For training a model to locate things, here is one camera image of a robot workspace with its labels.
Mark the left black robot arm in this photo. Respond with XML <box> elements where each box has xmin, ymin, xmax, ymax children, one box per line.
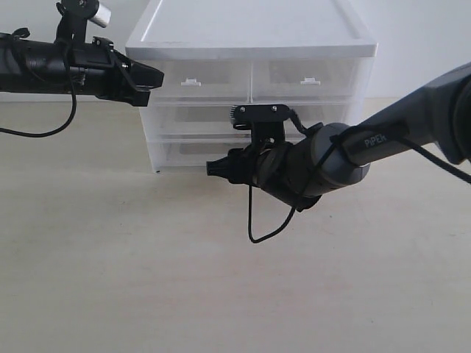
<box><xmin>1</xmin><ymin>30</ymin><xmax>164</xmax><ymax>107</ymax></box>

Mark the left black camera cable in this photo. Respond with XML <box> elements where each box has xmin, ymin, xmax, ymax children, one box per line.
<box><xmin>0</xmin><ymin>27</ymin><xmax>130</xmax><ymax>139</ymax></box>

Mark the top left translucent drawer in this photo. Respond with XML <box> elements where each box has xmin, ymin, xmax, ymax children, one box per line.
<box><xmin>148</xmin><ymin>60</ymin><xmax>251</xmax><ymax>102</ymax></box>

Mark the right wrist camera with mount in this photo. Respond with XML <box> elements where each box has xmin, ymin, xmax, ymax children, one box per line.
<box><xmin>230</xmin><ymin>104</ymin><xmax>291</xmax><ymax>146</ymax></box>

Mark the white plastic drawer cabinet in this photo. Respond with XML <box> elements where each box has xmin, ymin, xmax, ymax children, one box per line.
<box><xmin>125</xmin><ymin>0</ymin><xmax>379</xmax><ymax>174</ymax></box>

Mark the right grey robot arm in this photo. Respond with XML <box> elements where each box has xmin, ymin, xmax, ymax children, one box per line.
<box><xmin>206</xmin><ymin>65</ymin><xmax>470</xmax><ymax>211</ymax></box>

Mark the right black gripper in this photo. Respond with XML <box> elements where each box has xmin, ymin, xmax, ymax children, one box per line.
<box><xmin>206</xmin><ymin>142</ymin><xmax>272</xmax><ymax>185</ymax></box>

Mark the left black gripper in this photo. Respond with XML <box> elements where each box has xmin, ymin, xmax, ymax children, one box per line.
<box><xmin>69</xmin><ymin>37</ymin><xmax>164</xmax><ymax>107</ymax></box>

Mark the wide translucent drawer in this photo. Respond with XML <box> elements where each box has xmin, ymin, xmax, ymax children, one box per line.
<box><xmin>146</xmin><ymin>138</ymin><xmax>250</xmax><ymax>172</ymax></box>
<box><xmin>140</xmin><ymin>103</ymin><xmax>358</xmax><ymax>140</ymax></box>

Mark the top right translucent drawer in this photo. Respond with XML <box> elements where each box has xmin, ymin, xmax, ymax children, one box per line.
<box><xmin>252</xmin><ymin>58</ymin><xmax>371</xmax><ymax>102</ymax></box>

